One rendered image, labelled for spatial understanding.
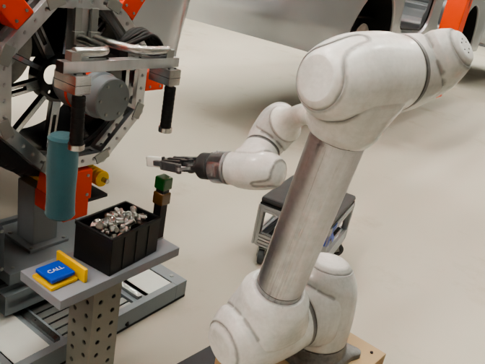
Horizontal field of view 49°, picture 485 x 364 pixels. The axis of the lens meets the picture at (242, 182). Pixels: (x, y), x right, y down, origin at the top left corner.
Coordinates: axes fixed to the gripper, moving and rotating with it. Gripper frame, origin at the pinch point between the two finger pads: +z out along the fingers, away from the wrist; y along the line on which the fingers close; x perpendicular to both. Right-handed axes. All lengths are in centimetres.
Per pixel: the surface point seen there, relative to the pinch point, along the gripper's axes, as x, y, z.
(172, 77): -23.6, -11.7, 0.6
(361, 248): 77, -140, -14
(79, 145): -8.5, 21.6, 7.3
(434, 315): 89, -107, -59
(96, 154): 0.6, -5.2, 30.7
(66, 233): 34, -9, 57
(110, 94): -20.2, 4.7, 10.7
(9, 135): -11.1, 26.2, 29.9
